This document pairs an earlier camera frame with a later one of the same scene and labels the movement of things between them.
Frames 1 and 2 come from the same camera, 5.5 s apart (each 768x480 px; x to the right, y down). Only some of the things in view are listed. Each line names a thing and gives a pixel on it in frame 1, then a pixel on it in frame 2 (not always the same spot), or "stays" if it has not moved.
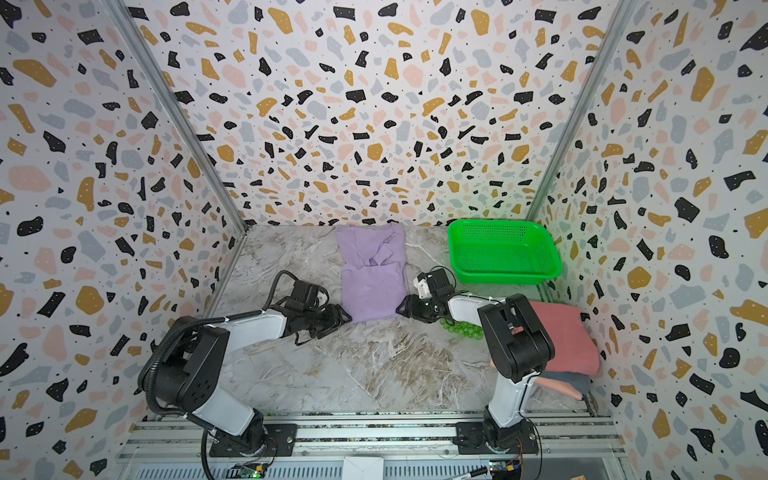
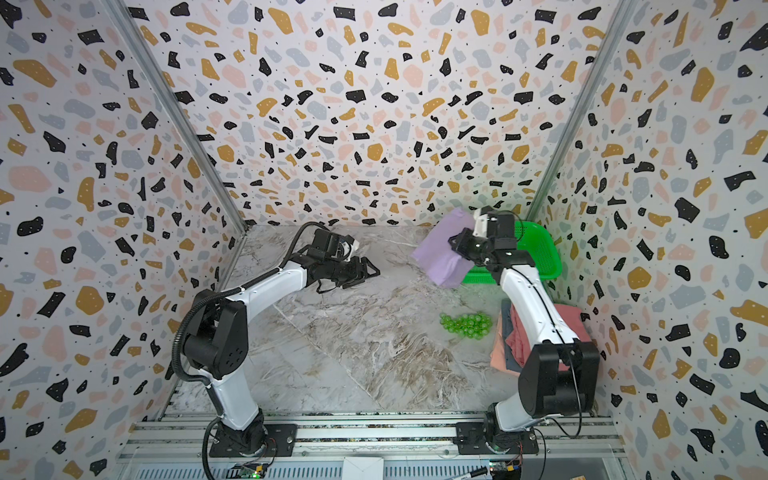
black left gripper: (333, 319) to (361, 275)
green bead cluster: (463, 328) stays
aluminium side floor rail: (226, 278) stays
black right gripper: (417, 306) to (463, 243)
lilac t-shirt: (374, 274) to (447, 264)
